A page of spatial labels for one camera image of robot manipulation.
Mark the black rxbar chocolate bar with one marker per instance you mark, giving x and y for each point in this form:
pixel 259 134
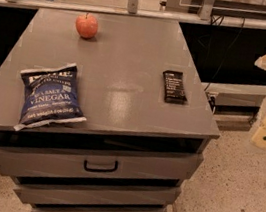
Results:
pixel 174 88

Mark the red apple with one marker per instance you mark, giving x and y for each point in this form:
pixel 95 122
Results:
pixel 86 26

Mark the grey drawer cabinet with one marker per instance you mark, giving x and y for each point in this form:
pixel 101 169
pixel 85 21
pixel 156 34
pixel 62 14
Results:
pixel 157 144

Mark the blue salt vinegar chip bag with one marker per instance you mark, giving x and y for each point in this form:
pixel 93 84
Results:
pixel 50 97

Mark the grey low shelf rail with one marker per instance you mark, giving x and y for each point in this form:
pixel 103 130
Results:
pixel 236 94

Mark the black drawer handle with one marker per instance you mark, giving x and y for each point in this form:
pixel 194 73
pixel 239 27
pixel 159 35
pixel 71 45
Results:
pixel 100 167

